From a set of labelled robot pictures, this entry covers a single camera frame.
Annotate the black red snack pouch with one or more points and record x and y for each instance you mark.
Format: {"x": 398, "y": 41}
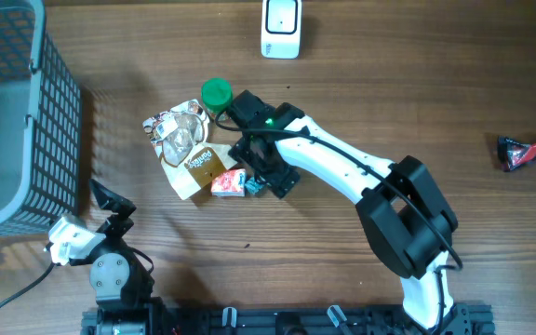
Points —
{"x": 514, "y": 154}

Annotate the green lid jar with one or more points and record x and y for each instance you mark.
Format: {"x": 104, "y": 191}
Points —
{"x": 217, "y": 95}

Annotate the red white small box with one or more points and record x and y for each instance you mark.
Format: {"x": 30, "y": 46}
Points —
{"x": 230, "y": 183}

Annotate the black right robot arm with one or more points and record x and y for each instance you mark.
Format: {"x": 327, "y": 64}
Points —
{"x": 406, "y": 219}

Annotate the grey plastic mesh basket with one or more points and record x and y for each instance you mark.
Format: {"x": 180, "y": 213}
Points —
{"x": 40, "y": 123}

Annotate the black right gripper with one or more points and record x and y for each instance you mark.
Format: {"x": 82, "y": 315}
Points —
{"x": 283, "y": 180}

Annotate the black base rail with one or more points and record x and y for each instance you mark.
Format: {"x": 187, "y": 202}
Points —
{"x": 369, "y": 320}

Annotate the snack packet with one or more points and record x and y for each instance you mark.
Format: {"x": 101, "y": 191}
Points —
{"x": 179, "y": 137}

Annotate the blue mouthwash bottle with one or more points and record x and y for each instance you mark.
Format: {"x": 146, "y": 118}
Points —
{"x": 253, "y": 186}

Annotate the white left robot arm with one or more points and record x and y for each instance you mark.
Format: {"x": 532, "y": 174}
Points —
{"x": 123, "y": 285}

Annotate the white barcode scanner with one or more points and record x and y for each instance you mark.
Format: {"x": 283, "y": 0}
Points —
{"x": 281, "y": 26}

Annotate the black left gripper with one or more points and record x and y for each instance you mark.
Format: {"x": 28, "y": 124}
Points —
{"x": 120, "y": 224}

